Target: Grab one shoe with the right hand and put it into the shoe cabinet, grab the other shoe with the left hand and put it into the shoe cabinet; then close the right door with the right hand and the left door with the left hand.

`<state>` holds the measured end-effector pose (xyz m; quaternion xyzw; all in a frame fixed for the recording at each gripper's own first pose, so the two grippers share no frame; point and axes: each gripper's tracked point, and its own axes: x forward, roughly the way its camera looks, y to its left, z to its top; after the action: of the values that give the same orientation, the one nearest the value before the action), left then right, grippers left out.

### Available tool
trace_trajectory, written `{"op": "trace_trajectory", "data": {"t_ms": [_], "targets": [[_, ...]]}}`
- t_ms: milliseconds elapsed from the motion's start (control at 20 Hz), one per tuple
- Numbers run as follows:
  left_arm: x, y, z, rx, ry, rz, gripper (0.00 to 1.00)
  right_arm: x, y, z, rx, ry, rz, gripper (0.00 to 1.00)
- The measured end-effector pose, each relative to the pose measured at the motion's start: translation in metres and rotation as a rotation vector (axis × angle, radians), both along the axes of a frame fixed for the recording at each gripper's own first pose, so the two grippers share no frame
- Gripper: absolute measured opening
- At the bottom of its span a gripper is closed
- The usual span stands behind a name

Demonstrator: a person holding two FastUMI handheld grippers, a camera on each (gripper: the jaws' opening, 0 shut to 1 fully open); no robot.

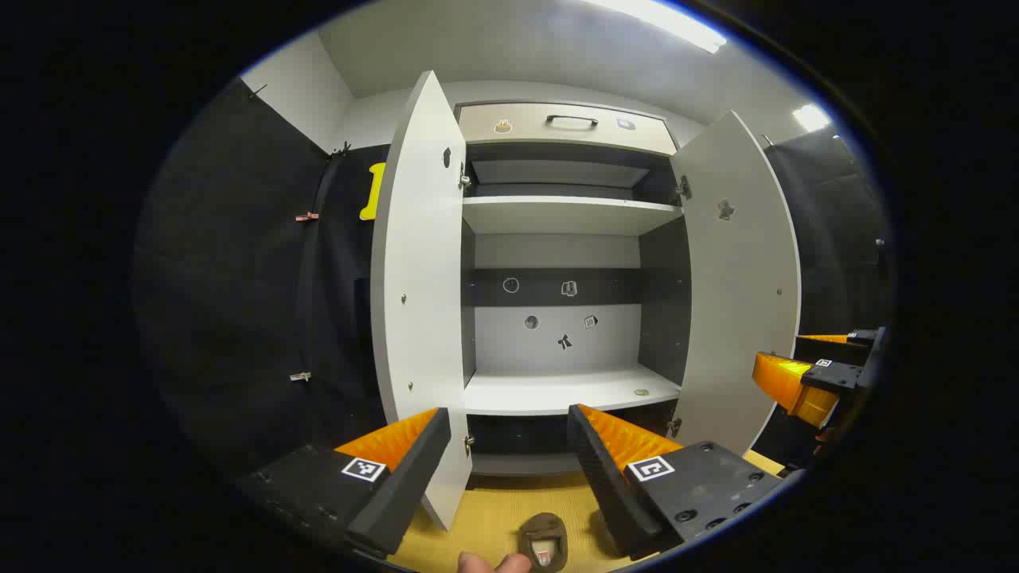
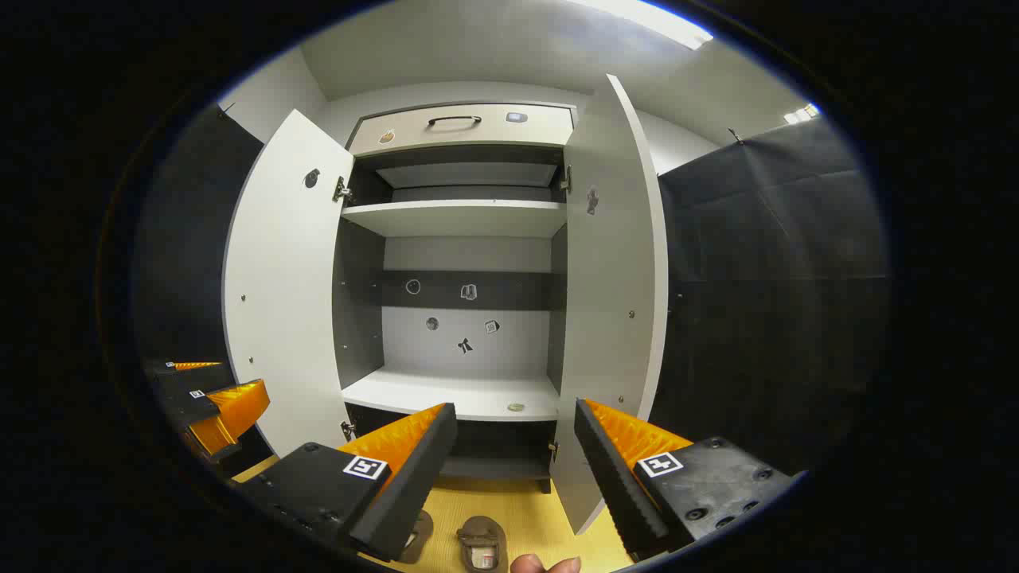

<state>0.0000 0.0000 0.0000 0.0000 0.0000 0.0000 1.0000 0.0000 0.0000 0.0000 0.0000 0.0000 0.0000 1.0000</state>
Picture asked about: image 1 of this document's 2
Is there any white cabinet shelf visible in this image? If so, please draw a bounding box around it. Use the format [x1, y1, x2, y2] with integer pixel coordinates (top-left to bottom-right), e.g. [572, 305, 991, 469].
[462, 195, 684, 236]
[463, 364, 683, 417]

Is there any ceiling light strip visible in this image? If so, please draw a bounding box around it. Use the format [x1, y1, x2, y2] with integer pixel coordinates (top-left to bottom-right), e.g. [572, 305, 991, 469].
[792, 103, 833, 132]

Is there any white shoe cabinet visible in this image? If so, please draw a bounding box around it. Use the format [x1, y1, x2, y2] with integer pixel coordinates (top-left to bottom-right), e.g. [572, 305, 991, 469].
[370, 70, 801, 532]

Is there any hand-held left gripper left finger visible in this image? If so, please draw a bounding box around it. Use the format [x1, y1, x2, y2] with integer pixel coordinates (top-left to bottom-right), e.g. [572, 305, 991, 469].
[235, 406, 452, 558]

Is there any beige cabinet drawer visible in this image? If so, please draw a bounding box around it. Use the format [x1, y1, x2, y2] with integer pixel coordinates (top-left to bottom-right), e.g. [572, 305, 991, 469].
[456, 102, 677, 158]

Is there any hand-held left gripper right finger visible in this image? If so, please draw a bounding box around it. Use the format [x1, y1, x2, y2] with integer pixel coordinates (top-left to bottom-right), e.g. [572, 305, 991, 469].
[567, 403, 787, 562]

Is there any brown suede shoe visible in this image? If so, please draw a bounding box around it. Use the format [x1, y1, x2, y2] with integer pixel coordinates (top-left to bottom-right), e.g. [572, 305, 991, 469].
[517, 513, 568, 573]

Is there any black backdrop cloth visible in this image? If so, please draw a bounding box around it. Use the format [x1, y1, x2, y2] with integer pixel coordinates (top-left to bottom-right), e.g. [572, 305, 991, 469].
[752, 127, 896, 470]
[131, 76, 391, 478]

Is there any white cabinet door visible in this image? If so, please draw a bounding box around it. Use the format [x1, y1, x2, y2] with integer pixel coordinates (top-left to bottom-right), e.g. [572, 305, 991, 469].
[370, 70, 476, 532]
[669, 110, 801, 458]

